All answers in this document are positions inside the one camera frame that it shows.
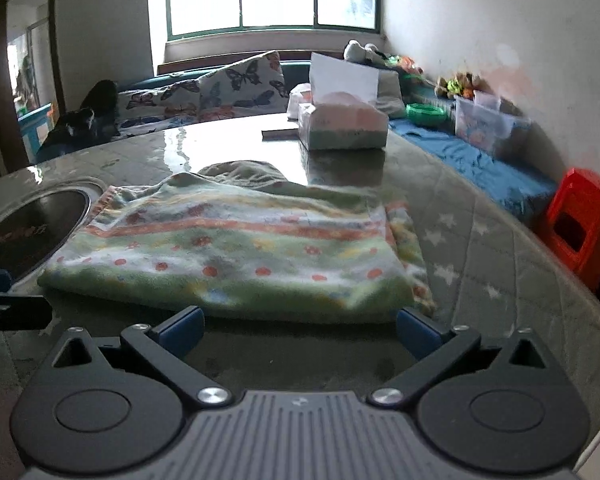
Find blue white cabinet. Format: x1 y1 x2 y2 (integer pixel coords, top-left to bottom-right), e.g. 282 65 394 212
18 103 54 162

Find clear plastic storage box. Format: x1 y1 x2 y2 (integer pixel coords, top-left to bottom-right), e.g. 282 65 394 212
454 96 531 160

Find round recessed table stove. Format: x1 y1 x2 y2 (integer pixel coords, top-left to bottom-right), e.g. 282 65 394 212
0 178 106 292

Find butterfly pillow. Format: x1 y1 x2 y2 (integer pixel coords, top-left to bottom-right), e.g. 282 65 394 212
198 51 289 122
116 79 200 136

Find red plastic stool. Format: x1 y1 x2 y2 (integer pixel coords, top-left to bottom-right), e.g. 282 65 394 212
533 168 600 290

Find butterfly pillow right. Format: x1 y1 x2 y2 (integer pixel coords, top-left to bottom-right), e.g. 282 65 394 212
198 51 289 122

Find grey plain cushion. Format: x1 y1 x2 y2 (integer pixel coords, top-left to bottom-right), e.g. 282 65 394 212
375 70 406 119

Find colourful toy pile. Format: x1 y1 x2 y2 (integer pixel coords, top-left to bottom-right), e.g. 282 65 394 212
434 72 486 100

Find white plush toy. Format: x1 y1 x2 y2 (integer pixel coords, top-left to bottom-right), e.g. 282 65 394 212
343 39 387 67

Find black clothes pile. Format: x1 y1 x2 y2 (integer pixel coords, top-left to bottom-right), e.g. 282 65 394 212
35 79 119 164

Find pink tissue pack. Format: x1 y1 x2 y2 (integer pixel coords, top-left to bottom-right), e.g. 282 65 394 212
287 82 312 120

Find colourful patterned baby garment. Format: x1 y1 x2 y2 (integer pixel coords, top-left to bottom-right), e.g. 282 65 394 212
38 160 436 324

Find blue bench cushion mat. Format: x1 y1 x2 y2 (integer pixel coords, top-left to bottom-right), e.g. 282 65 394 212
119 60 558 223

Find green plastic bowl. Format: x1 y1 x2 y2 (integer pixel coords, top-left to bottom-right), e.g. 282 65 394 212
405 103 449 128

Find flat grey book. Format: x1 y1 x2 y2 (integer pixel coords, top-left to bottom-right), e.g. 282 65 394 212
261 128 298 141

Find pink white tissue box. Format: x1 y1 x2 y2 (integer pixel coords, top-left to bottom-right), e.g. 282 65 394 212
298 53 389 151

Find butterfly pillow left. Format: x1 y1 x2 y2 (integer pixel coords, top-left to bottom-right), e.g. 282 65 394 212
116 79 200 136

